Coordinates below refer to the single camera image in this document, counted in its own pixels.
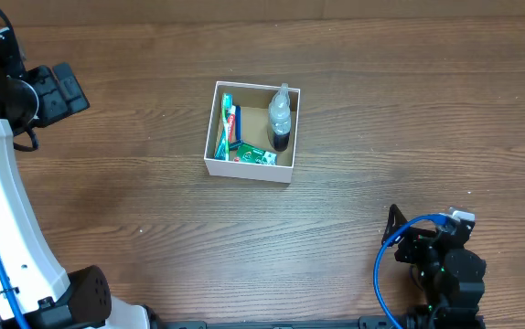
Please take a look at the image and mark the clear bottle dark liquid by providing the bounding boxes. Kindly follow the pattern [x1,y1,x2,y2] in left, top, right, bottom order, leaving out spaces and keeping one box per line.
[268,83,292,152]

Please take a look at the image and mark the green soap packet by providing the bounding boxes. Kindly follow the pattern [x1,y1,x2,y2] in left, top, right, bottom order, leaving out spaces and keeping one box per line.
[229,141,277,165]

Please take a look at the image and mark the green white toothbrush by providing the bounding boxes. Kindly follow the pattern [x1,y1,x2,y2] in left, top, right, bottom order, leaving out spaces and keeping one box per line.
[222,93,232,161]

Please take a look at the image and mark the teal toothpaste tube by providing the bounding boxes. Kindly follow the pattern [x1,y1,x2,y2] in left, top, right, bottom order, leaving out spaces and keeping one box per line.
[215,105,234,161]

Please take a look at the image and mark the blue disposable razor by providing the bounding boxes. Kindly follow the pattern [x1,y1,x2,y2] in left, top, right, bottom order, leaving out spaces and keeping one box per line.
[229,105,243,151]

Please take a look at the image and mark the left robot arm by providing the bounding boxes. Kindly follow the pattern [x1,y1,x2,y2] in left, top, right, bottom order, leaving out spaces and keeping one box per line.
[0,63,162,328]

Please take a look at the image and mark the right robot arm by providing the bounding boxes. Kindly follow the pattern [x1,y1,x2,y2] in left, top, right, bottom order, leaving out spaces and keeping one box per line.
[372,204,487,328]

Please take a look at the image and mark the white cardboard box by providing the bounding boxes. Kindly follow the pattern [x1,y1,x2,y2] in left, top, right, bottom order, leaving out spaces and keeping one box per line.
[203,81,301,184]

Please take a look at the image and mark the right blue cable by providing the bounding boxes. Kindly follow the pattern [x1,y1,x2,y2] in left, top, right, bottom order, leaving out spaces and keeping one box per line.
[372,213,451,329]

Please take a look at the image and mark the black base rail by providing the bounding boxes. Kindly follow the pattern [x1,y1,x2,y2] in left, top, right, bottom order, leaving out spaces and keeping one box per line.
[149,315,395,329]

